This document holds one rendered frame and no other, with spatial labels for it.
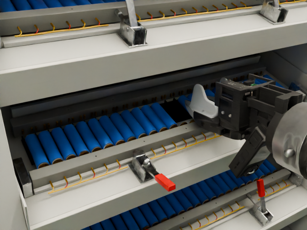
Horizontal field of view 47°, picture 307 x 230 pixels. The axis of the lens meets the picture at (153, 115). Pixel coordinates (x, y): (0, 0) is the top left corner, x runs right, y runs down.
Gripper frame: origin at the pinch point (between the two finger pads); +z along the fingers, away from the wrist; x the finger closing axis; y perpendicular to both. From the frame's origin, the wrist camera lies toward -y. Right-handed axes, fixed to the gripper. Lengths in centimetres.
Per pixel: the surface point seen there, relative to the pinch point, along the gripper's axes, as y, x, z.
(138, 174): -5.4, 16.2, -6.2
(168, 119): -1.3, 6.3, 0.3
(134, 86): 3.2, 8.3, 8.5
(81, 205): -6.1, 25.9, -7.5
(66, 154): -1.6, 25.0, -0.5
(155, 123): -1.5, 8.8, 0.7
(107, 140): -1.5, 18.3, -0.5
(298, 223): -36.2, -27.2, -4.6
